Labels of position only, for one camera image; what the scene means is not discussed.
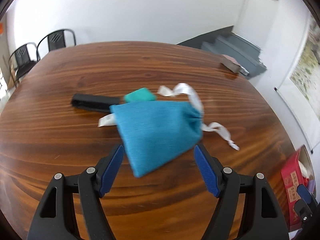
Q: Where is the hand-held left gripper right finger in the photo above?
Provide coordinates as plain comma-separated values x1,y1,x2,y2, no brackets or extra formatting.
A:
194,144,290,240

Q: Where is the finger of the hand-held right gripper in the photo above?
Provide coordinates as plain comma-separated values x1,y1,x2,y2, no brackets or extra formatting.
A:
294,184,318,228

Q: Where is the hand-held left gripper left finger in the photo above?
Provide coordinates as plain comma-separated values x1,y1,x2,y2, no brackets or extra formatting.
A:
26,144,125,240

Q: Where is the pink tin box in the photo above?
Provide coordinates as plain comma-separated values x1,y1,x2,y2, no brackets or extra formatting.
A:
280,145,317,233

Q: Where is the teal drawstring pouch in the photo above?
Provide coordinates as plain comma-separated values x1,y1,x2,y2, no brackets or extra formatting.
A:
98,82,240,178

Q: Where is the wooden desktop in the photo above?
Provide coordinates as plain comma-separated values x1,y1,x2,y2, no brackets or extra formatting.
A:
0,41,302,240

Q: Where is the black rectangular case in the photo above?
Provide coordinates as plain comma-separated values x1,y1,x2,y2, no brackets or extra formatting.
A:
71,93,121,113

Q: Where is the green rectangular block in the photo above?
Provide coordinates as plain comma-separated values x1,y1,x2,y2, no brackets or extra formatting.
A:
124,87,157,103

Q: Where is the deck of cards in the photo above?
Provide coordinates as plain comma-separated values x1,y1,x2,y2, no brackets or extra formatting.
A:
220,54,242,73

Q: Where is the grey staircase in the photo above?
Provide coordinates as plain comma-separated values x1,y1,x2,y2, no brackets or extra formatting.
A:
176,25,267,80

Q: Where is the black metal chair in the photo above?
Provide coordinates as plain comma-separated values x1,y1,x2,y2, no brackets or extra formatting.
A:
8,42,38,80
37,29,76,60

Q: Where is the hanging wall scroll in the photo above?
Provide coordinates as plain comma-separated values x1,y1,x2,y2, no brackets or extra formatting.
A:
274,12,320,153

